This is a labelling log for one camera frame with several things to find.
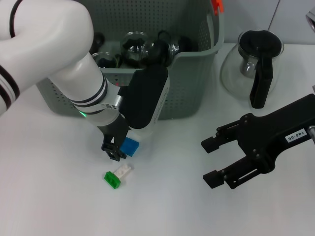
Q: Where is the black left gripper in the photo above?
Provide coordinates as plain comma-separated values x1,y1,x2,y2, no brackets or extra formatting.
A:
96,114,130,162

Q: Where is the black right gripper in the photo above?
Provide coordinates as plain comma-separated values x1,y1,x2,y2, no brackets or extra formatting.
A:
201,93,315,190

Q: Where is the blue building brick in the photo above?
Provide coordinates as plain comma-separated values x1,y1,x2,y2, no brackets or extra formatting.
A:
120,137,140,157

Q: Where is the green building brick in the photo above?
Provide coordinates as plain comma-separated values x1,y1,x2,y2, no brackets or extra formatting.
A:
103,171,122,190

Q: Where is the grey-green perforated storage bin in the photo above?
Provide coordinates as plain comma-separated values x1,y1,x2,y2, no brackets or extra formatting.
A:
36,0,225,120

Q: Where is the white two-stud plate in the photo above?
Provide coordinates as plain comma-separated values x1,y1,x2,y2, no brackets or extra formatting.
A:
114,163,135,179

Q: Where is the black clay teapot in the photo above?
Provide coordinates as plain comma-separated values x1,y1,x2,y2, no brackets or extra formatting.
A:
93,32,105,48

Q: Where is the glass pitcher with black handle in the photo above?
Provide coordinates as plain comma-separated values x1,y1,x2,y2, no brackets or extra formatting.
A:
220,29,285,109

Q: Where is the orange bin handle clip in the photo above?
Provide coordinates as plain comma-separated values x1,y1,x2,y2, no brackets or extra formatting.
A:
212,0,224,16

